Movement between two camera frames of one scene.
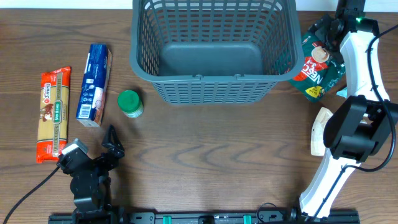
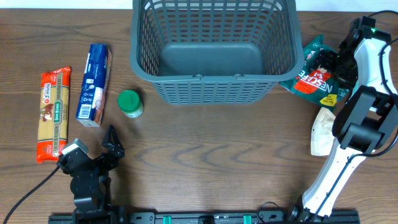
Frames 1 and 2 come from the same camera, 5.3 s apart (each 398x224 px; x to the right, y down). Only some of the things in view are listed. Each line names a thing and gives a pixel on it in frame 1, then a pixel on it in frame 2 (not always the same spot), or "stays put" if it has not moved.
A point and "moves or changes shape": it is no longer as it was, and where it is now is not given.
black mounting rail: x=266 y=218 stays put
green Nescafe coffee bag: x=322 y=71 moves or changes shape
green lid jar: x=130 y=103 stays put
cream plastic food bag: x=317 y=131 stays put
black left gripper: x=115 y=148 stays put
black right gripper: x=327 y=26 → x=325 y=61
